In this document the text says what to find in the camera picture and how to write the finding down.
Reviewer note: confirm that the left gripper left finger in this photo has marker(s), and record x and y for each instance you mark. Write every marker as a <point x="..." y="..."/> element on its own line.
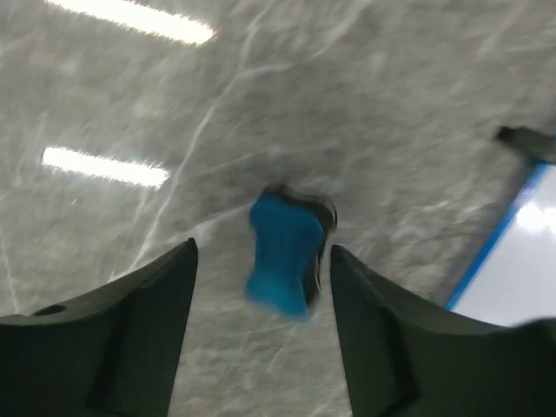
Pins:
<point x="111" y="352"/>

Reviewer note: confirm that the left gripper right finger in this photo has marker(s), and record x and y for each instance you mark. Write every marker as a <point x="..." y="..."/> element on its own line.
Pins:
<point x="406" y="356"/>

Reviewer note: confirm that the blue framed whiteboard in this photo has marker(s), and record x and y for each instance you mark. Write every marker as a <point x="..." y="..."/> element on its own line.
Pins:
<point x="512" y="278"/>

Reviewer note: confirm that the blue whiteboard eraser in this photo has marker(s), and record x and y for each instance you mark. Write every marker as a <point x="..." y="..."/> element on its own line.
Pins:
<point x="291" y="231"/>

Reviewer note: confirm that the black whiteboard foot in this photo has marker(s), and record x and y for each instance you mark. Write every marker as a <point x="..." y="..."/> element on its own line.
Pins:
<point x="529" y="143"/>

